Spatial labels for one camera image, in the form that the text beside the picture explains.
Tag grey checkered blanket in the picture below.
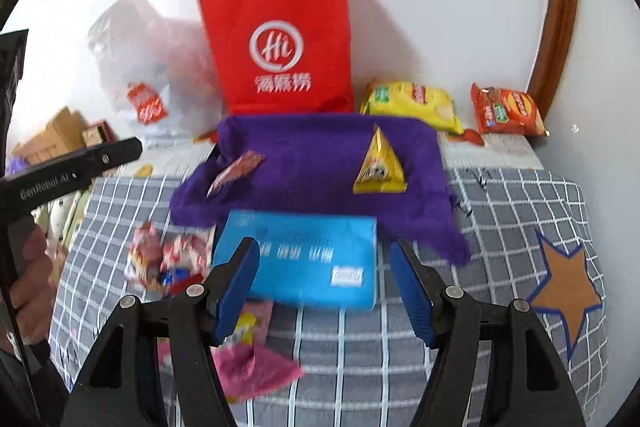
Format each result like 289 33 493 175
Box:
50 167 608 427

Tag yellow chips bag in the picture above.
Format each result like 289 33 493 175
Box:
360 78 466 135

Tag orange chips bag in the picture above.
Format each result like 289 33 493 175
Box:
470 83 549 138

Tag blue cardboard box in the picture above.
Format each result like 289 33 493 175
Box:
211 208 378 310

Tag person's left hand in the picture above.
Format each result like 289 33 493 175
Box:
11 226 57 346

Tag small red packet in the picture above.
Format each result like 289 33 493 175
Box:
445 128 486 146

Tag magenta snack packet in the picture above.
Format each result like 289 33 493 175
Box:
212 341 305 404

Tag wooden door frame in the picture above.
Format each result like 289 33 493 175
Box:
527 0 581 122

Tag red paper bag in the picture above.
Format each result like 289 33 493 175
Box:
196 0 356 116

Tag small brown patterned box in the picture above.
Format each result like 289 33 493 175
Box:
81 119 114 146

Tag red stick snack packet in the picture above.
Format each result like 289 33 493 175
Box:
206 152 266 198

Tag small yellow snack packet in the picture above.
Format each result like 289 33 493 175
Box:
234 313 259 346

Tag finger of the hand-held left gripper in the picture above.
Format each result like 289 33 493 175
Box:
75 138 144 180

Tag brown cardboard box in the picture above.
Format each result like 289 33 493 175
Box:
12 107 92 165

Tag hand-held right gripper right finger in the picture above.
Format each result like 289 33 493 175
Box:
390 239 586 427

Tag yellow triangular snack packet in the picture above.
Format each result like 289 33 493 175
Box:
352 123 408 195

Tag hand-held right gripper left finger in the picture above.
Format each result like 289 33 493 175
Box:
60 237 261 427

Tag white plastic bag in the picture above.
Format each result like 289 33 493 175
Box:
87 0 223 138

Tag red and white snack packet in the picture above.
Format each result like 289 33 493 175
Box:
124 221 163 290

